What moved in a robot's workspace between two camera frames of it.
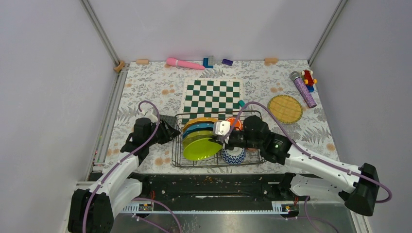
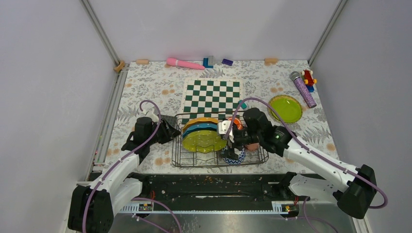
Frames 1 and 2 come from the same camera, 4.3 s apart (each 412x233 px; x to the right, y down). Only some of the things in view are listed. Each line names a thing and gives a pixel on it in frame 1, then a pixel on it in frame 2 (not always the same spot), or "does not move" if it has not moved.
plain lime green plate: [200, 149] → [289, 108]
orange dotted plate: [198, 120] does not move
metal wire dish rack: [218, 139] does not move
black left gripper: [167, 134] does not move
